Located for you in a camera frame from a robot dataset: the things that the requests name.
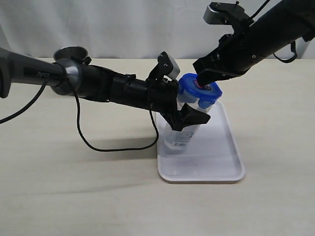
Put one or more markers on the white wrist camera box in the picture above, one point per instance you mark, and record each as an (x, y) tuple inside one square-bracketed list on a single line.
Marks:
[(175, 70)]

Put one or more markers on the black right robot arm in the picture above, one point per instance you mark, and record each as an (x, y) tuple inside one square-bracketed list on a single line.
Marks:
[(283, 24)]

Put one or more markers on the stainless steel cup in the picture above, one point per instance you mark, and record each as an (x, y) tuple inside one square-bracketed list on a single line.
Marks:
[(68, 52)]

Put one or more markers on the white backdrop curtain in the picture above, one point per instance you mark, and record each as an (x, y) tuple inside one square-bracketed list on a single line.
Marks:
[(123, 29)]

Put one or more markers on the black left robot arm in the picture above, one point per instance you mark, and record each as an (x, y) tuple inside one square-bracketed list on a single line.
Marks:
[(72, 74)]

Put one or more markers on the blue container lid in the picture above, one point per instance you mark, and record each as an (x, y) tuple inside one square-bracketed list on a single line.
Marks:
[(198, 97)]

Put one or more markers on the white plastic tray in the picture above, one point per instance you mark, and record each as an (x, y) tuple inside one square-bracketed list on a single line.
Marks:
[(212, 156)]

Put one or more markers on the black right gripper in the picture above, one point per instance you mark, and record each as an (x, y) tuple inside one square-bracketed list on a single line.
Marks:
[(232, 58)]

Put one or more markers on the clear tall plastic container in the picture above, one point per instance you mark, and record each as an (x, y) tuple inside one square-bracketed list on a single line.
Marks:
[(193, 112)]

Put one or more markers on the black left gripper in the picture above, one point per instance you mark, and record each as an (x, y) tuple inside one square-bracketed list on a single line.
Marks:
[(162, 97)]

